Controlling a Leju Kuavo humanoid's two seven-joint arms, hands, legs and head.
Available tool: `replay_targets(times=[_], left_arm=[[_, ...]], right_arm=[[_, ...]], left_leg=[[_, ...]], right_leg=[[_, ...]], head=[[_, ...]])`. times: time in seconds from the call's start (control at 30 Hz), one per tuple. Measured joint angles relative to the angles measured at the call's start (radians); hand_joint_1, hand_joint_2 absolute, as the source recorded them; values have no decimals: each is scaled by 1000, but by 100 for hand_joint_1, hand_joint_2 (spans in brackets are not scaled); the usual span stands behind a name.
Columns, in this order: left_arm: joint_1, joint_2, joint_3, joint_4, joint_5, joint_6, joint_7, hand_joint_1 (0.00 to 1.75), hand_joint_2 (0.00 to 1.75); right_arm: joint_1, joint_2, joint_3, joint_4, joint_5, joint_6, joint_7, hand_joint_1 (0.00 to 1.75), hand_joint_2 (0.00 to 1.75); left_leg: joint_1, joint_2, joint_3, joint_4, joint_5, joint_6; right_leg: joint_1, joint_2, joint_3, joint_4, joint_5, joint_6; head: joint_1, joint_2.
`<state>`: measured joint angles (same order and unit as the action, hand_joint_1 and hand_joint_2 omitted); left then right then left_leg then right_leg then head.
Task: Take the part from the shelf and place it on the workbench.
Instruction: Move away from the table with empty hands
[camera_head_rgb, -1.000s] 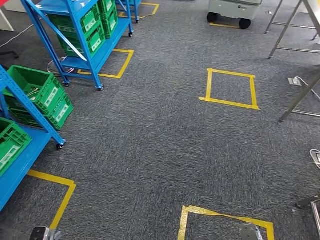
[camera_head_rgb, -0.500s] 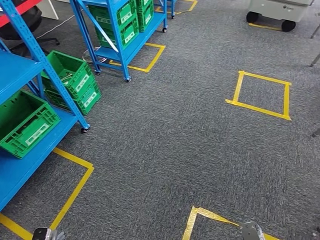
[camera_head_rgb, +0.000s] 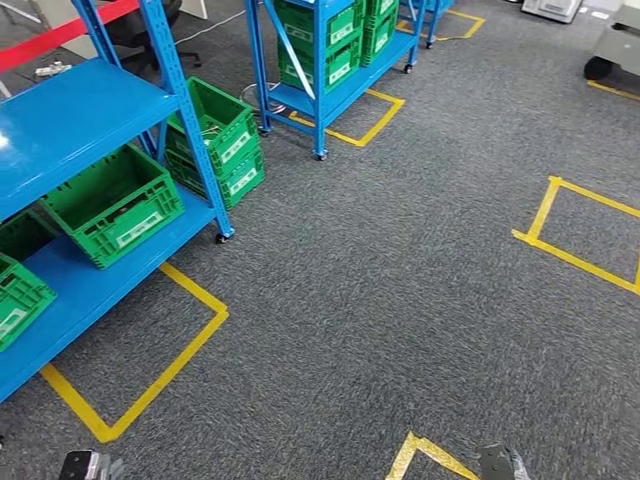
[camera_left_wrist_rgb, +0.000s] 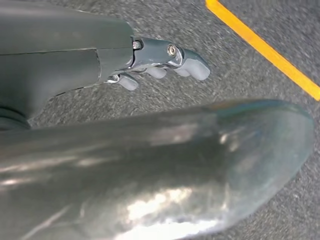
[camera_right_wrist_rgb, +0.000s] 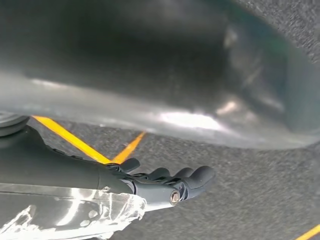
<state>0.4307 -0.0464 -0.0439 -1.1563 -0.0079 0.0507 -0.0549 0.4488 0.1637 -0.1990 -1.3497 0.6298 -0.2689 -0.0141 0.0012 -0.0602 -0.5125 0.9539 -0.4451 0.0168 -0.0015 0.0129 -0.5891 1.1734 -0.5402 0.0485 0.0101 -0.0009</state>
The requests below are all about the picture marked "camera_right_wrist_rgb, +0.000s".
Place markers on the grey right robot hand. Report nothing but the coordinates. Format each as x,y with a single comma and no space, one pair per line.
62,175

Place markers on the grey robot body shell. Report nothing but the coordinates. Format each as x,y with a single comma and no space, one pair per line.
149,66

